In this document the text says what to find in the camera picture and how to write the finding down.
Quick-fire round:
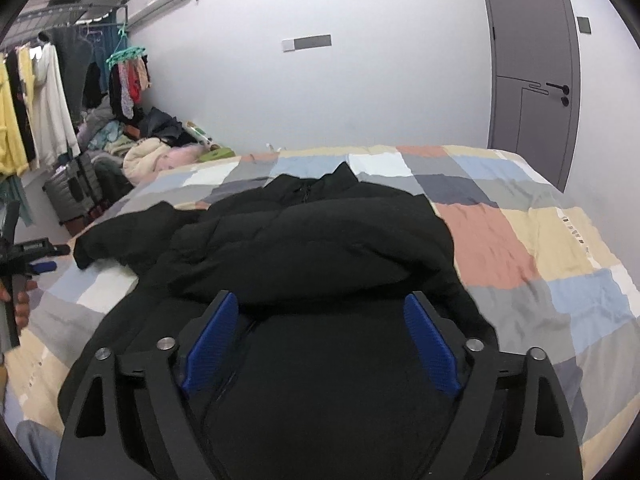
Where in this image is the person's left hand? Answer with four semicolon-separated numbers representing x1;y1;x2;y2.
0;280;38;332

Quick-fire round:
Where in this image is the green bag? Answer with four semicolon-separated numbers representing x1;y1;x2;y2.
198;146;235;162

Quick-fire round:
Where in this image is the yellow hanging garment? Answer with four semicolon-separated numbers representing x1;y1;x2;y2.
0;56;29;177

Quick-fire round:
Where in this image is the metal clothes rack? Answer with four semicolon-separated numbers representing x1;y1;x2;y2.
1;3;129;51

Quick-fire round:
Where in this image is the small grey wall switch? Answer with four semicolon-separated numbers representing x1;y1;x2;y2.
576;16;592;35

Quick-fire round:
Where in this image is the patchwork checkered bed quilt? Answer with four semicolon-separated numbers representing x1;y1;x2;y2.
1;146;639;479

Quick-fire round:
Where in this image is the black door handle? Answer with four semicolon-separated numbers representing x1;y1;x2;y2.
546;82;570;96

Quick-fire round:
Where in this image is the grey suitcase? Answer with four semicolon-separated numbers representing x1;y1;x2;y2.
42;153;106;226

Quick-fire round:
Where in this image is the cream fluffy garment pile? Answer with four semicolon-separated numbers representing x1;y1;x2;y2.
122;138;170;186

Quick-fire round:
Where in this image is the green hanger with clothes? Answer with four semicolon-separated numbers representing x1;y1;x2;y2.
105;25;151;120

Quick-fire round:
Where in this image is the grey wall switch panel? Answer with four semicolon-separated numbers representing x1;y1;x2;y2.
281;35;332;53

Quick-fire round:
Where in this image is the pink plush garment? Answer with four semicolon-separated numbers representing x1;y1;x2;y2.
154;144;207;172

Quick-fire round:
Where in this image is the grey bedroom door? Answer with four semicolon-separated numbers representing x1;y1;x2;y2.
486;0;580;191

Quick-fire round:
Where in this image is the black puffer jacket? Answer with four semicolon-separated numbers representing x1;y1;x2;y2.
58;165;497;479

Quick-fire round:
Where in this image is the white hanging garment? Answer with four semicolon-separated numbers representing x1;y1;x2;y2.
32;44;80;167

